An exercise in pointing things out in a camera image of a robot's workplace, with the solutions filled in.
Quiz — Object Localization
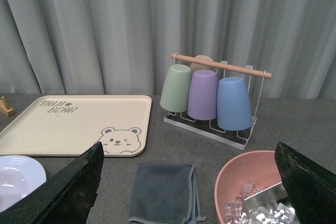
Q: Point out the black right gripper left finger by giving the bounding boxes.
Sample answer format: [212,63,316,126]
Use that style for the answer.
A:
[1,142,104,223]

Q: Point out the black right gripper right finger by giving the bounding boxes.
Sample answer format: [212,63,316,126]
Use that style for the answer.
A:
[275,142,335,223]

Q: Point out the lavender plate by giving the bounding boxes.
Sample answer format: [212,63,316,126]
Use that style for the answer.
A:
[1,155,46,211]

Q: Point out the clear ice cube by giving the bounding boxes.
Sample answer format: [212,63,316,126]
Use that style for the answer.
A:
[224,196,245,223]
[271,203,296,223]
[240,182,259,197]
[249,206,275,224]

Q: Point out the metal ice scoop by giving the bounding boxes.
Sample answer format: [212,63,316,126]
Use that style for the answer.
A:
[242,183,299,223]

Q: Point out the pink bowl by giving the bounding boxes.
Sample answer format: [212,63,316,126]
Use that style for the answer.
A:
[214,150,281,223]

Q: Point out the cream bear tray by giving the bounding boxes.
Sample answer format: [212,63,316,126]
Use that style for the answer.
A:
[1,95,152,157]

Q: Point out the grey folded cloth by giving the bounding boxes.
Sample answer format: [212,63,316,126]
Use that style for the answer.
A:
[128,163,206,223]

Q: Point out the wooden dish rack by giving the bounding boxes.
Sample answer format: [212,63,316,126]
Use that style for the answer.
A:
[0,96,16,116]

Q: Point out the blue cup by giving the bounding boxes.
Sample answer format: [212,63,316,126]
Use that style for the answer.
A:
[217,77,253,131]

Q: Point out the white cup rack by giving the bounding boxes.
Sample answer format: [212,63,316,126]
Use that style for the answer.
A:
[160,53,272,150]

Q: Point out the purple cup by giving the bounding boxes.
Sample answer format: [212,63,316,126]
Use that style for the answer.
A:
[187,70,218,121]

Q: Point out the green cup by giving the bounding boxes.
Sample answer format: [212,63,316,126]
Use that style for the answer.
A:
[160,64,192,112]

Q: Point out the beige cup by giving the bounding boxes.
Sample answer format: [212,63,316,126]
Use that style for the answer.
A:
[190,55,214,74]

